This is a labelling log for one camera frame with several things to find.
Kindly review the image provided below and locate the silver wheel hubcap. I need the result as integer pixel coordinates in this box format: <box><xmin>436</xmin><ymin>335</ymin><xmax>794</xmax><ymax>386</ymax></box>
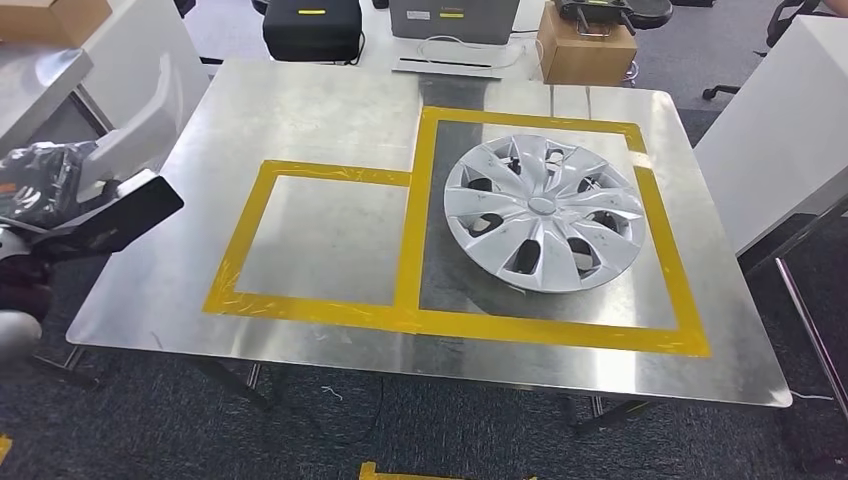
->
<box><xmin>442</xmin><ymin>134</ymin><xmax>649</xmax><ymax>295</ymax></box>

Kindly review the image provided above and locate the thin white cable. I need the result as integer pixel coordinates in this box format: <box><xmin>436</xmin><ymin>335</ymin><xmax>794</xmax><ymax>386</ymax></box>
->
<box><xmin>417</xmin><ymin>34</ymin><xmax>546</xmax><ymax>71</ymax></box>

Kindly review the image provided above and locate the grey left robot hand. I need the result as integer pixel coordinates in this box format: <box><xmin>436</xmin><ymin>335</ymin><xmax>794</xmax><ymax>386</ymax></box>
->
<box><xmin>0</xmin><ymin>140</ymin><xmax>98</xmax><ymax>228</ymax></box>

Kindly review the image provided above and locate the black office chair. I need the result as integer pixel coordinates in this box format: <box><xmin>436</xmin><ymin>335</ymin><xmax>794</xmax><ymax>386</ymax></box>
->
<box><xmin>702</xmin><ymin>0</ymin><xmax>823</xmax><ymax>102</ymax></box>

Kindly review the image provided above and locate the white desk panel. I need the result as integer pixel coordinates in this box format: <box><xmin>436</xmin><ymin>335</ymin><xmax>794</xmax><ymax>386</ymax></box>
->
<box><xmin>79</xmin><ymin>0</ymin><xmax>212</xmax><ymax>134</ymax></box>
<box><xmin>692</xmin><ymin>14</ymin><xmax>848</xmax><ymax>256</ymax></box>

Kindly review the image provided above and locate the black case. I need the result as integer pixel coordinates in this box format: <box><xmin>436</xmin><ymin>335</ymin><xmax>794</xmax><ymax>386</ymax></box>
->
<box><xmin>262</xmin><ymin>0</ymin><xmax>364</xmax><ymax>64</ymax></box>

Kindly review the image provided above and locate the white flat board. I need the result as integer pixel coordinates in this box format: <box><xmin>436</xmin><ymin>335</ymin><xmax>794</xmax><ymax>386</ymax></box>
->
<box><xmin>390</xmin><ymin>56</ymin><xmax>525</xmax><ymax>79</ymax></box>

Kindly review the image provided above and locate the steel workbench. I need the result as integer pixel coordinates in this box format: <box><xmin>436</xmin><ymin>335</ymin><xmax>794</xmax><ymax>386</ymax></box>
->
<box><xmin>738</xmin><ymin>195</ymin><xmax>848</xmax><ymax>425</ymax></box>
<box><xmin>66</xmin><ymin>58</ymin><xmax>794</xmax><ymax>435</ymax></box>
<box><xmin>0</xmin><ymin>46</ymin><xmax>94</xmax><ymax>157</ymax></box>

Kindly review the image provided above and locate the black handheld controller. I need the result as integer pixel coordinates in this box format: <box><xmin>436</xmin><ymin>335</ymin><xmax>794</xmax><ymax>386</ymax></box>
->
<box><xmin>553</xmin><ymin>0</ymin><xmax>674</xmax><ymax>36</ymax></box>

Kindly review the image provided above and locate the brown cardboard box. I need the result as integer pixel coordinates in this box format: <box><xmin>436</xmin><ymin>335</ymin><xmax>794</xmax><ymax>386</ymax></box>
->
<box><xmin>0</xmin><ymin>0</ymin><xmax>113</xmax><ymax>49</ymax></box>
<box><xmin>536</xmin><ymin>3</ymin><xmax>639</xmax><ymax>87</ymax></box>

